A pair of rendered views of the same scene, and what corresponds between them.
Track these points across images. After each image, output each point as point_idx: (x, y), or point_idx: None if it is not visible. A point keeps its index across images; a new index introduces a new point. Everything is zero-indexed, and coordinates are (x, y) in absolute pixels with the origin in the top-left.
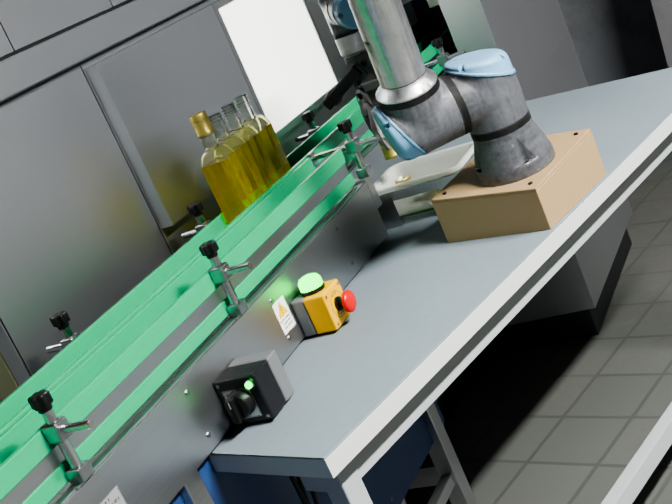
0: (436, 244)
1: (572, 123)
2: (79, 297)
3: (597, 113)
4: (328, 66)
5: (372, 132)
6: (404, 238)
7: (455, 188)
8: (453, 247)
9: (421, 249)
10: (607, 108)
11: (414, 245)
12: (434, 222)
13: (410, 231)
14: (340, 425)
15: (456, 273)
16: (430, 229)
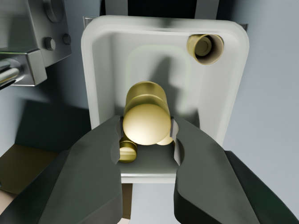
0: (14, 130)
1: (288, 190)
2: None
3: (288, 205)
4: None
5: (70, 148)
6: (49, 78)
7: (2, 204)
8: (1, 152)
9: (5, 116)
10: (292, 210)
11: (20, 102)
12: (86, 108)
13: (71, 79)
14: None
15: None
16: (65, 109)
